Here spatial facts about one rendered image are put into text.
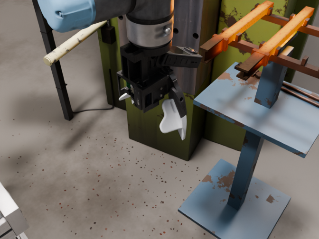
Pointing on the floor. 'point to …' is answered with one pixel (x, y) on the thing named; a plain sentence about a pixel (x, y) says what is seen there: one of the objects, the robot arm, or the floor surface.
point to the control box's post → (49, 43)
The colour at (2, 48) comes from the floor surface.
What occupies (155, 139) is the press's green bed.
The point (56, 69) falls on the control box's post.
